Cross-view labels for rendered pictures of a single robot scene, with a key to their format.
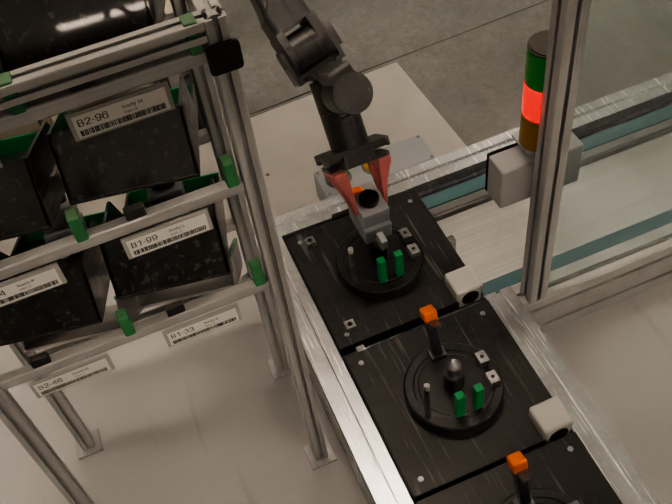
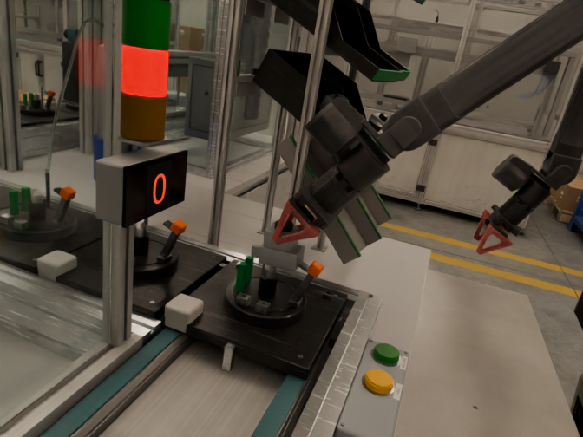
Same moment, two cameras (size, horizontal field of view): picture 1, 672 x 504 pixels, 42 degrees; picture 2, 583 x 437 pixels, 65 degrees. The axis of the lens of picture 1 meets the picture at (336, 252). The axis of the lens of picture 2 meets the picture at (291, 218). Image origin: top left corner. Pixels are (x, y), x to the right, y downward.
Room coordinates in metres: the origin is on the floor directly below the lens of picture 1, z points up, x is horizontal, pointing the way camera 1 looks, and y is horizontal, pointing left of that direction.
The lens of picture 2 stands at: (1.24, -0.62, 1.39)
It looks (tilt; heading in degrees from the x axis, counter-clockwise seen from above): 21 degrees down; 122
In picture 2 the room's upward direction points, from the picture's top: 9 degrees clockwise
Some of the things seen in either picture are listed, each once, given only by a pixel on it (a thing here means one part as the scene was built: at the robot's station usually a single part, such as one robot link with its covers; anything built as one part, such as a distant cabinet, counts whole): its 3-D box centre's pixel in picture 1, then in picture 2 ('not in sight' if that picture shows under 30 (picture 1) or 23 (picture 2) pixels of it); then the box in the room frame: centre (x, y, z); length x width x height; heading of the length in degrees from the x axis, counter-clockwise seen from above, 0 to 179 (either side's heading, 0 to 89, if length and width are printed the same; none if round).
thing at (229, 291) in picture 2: (379, 260); (265, 298); (0.86, -0.07, 0.98); 0.14 x 0.14 x 0.02
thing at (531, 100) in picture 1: (543, 95); (144, 71); (0.80, -0.28, 1.33); 0.05 x 0.05 x 0.05
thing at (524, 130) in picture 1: (539, 125); (143, 115); (0.80, -0.28, 1.28); 0.05 x 0.05 x 0.05
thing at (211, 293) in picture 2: (380, 267); (264, 309); (0.86, -0.07, 0.96); 0.24 x 0.24 x 0.02; 16
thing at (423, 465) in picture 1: (454, 376); (140, 241); (0.62, -0.14, 1.01); 0.24 x 0.24 x 0.13; 16
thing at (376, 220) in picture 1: (372, 215); (277, 241); (0.87, -0.06, 1.09); 0.08 x 0.04 x 0.07; 17
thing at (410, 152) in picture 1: (375, 176); (373, 400); (1.09, -0.09, 0.93); 0.21 x 0.07 x 0.06; 106
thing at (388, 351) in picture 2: not in sight; (386, 355); (1.08, -0.02, 0.96); 0.04 x 0.04 x 0.02
